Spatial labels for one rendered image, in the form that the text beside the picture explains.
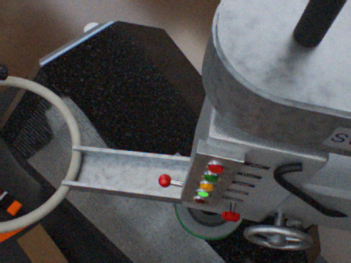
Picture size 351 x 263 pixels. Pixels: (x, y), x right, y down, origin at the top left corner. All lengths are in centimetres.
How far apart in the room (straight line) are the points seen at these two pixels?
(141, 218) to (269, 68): 96
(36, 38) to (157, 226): 159
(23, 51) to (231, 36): 216
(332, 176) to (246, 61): 39
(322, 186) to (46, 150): 104
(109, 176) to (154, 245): 30
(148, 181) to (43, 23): 169
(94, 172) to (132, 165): 11
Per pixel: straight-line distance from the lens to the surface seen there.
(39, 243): 212
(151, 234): 148
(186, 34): 274
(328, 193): 92
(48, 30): 277
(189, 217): 138
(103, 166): 135
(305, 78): 61
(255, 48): 62
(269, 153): 73
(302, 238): 100
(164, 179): 105
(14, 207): 226
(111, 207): 153
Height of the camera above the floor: 218
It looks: 65 degrees down
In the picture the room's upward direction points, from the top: 12 degrees clockwise
